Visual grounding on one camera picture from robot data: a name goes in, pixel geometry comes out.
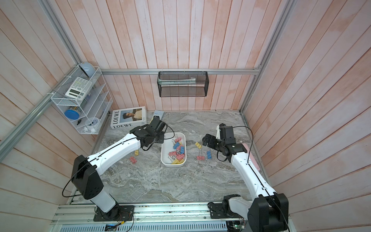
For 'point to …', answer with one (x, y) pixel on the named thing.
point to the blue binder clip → (208, 153)
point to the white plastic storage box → (173, 152)
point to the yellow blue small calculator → (158, 113)
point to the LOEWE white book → (128, 117)
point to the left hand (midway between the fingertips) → (158, 137)
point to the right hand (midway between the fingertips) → (208, 139)
